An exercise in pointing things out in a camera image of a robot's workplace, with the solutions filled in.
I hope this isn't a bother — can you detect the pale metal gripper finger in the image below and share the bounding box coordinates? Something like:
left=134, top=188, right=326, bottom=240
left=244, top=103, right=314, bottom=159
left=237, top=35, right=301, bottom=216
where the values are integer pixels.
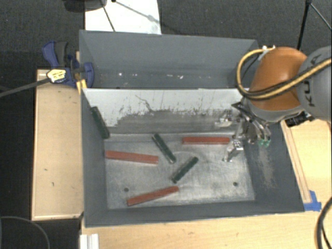
left=223, top=139, right=245, bottom=163
left=214, top=110, right=233, bottom=128

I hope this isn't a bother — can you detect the grey metal bin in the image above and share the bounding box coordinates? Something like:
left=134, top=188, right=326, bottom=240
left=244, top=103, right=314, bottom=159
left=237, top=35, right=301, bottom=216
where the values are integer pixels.
left=78, top=29, right=306, bottom=228

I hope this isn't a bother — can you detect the dark green flat block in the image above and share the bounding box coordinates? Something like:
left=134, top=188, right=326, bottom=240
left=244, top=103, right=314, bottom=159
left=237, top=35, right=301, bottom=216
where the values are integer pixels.
left=151, top=133, right=177, bottom=164
left=171, top=156, right=199, bottom=184
left=90, top=106, right=110, bottom=140

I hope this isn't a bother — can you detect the red-brown flat block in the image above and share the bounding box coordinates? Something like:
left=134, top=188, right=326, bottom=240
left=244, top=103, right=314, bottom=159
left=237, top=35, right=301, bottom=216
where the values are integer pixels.
left=126, top=186, right=180, bottom=207
left=182, top=136, right=231, bottom=146
left=104, top=149, right=160, bottom=165

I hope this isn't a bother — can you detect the black cylinder on white bracket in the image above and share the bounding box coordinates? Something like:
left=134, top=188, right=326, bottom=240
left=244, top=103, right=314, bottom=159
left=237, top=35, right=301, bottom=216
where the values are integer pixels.
left=284, top=113, right=315, bottom=127

